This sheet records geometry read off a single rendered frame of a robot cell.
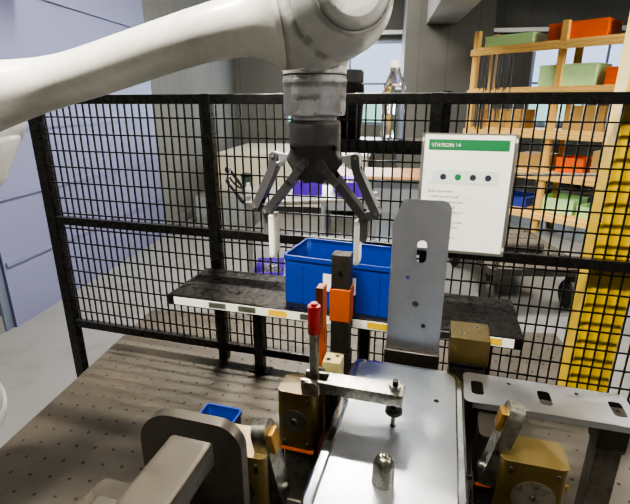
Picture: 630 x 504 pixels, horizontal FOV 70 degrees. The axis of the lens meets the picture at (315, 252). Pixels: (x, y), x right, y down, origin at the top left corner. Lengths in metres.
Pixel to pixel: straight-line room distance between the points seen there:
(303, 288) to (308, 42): 0.78
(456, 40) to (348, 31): 6.85
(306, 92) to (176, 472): 0.47
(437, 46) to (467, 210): 6.11
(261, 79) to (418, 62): 2.88
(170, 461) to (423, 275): 0.65
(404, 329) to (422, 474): 0.37
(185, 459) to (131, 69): 0.42
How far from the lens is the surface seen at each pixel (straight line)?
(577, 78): 5.99
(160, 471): 0.50
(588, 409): 0.99
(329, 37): 0.46
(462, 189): 1.21
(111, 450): 1.33
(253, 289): 1.27
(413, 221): 0.95
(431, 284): 0.99
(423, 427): 0.84
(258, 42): 0.50
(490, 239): 1.25
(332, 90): 0.64
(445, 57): 7.25
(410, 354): 1.05
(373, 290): 1.09
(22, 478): 1.35
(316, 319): 0.75
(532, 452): 0.78
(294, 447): 0.88
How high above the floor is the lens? 1.52
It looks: 18 degrees down
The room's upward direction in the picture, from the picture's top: straight up
